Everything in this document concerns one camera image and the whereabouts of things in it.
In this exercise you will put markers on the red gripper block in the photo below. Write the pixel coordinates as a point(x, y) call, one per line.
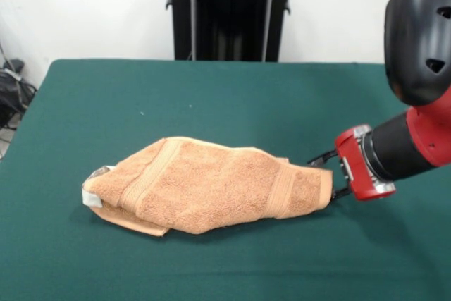
point(354, 167)

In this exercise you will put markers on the tan terry towel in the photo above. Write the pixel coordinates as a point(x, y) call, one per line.
point(211, 188)

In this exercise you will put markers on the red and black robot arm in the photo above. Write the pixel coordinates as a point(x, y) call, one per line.
point(419, 33)

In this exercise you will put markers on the dark green table cloth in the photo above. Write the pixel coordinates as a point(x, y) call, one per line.
point(141, 96)

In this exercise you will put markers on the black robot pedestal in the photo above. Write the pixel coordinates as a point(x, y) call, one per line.
point(229, 5)

